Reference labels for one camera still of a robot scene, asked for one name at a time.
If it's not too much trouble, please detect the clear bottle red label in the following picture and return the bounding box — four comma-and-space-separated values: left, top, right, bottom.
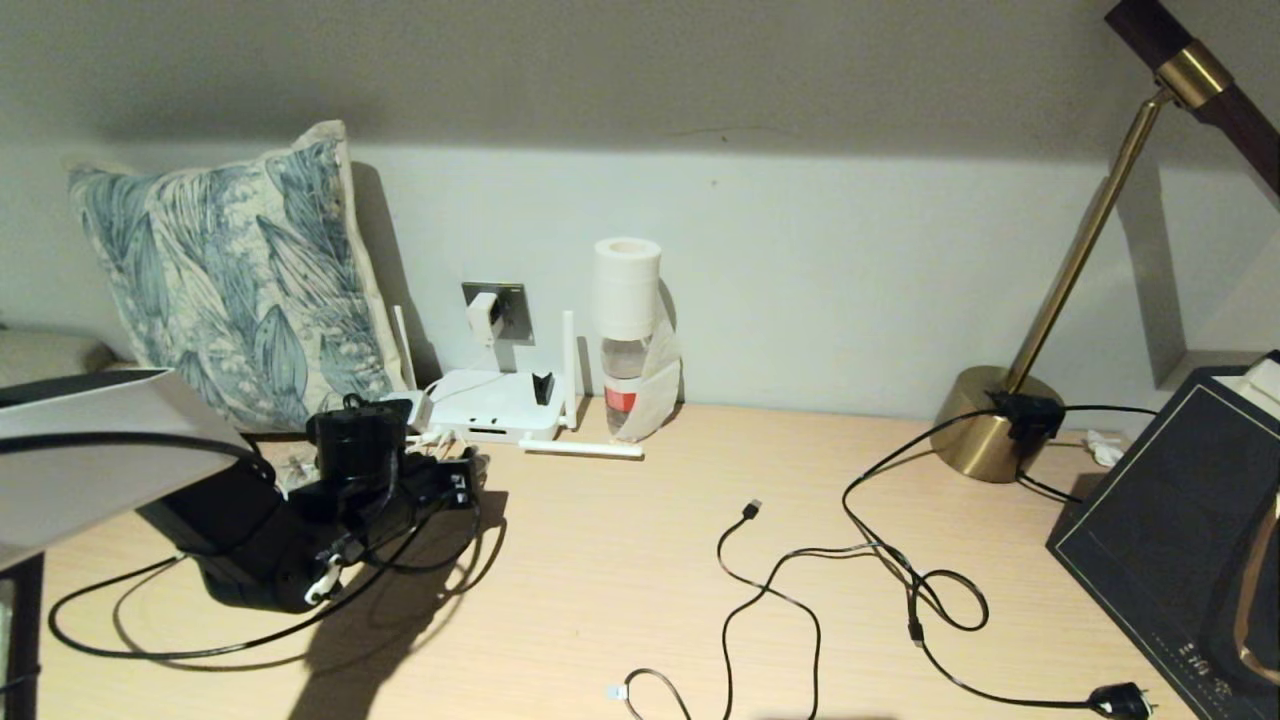
601, 337, 653, 438

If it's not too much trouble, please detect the thin black micro-USB cable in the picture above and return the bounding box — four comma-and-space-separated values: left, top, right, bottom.
720, 540, 926, 720

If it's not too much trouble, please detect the white power adapter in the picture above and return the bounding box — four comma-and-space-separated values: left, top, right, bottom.
466, 292, 505, 347

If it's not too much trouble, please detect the grey metal wall socket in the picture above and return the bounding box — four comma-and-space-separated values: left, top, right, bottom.
461, 282, 534, 344

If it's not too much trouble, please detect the blue leaf print pillow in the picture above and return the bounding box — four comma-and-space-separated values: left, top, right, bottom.
68, 120, 411, 433

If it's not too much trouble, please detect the brass desk lamp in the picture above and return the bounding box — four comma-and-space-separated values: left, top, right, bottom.
930, 0, 1280, 485

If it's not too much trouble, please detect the white router with antennas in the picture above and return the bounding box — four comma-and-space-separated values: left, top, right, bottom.
392, 305, 646, 461

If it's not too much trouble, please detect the black ethernet cable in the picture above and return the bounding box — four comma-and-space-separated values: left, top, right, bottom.
60, 495, 483, 663

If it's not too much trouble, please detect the thin white adapter cable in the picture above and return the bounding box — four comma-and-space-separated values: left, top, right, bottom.
405, 340, 506, 456

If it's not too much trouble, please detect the white paper box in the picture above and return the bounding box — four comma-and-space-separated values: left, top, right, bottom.
1238, 355, 1280, 406

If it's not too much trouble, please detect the dark gift bag gold handle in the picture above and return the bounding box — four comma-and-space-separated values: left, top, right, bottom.
1046, 350, 1280, 720

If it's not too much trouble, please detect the white toilet paper roll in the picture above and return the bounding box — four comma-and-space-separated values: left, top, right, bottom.
592, 237, 685, 443

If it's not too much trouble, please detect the black lamp power cord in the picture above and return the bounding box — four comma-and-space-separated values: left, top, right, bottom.
842, 405, 1156, 720

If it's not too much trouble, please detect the thick black cable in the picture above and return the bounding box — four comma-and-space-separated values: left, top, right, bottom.
48, 555, 191, 641

